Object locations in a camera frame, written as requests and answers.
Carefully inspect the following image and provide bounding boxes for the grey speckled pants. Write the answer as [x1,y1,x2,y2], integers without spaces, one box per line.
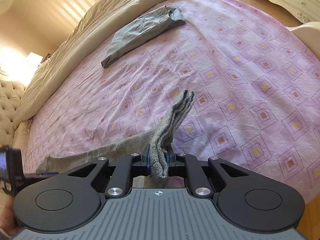
[36,89,195,188]

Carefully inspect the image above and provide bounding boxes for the person's left hand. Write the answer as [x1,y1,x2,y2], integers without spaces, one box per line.
[1,197,19,239]

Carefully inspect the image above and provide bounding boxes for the beige pillow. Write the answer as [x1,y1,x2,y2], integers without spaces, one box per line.
[12,120,32,152]

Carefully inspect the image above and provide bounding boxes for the tufted beige headboard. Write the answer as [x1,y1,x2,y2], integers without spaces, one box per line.
[0,80,26,147]

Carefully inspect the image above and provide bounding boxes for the pink patterned bed sheet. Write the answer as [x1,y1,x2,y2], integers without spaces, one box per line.
[23,0,319,201]

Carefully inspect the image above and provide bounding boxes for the folded grey-green pants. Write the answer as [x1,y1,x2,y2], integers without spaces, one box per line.
[101,5,185,68]

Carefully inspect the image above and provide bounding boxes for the beige duvet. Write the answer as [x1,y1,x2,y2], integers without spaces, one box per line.
[13,0,166,128]

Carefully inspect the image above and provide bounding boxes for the cream bed footboard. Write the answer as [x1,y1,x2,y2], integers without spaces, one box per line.
[287,22,320,60]

